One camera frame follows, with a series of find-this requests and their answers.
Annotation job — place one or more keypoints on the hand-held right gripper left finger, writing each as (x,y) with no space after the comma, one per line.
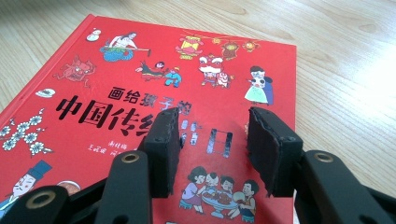
(163,149)

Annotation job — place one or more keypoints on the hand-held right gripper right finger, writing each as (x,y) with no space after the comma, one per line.
(277,155)

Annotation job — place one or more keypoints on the red picture book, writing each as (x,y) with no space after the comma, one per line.
(109,71)

